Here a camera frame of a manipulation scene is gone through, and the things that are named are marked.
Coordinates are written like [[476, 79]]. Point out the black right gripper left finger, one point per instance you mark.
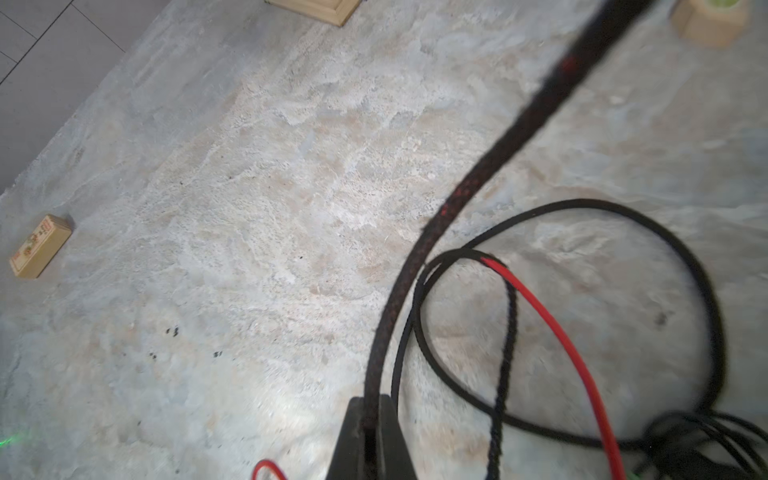
[[348, 459]]

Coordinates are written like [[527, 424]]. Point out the wooden block green mark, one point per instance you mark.
[[710, 23]]

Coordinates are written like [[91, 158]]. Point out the wooden chess board box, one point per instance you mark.
[[333, 12]]

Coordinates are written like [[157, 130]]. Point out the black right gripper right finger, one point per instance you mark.
[[393, 459]]

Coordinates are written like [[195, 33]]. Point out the wooden domino block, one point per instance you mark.
[[40, 247]]

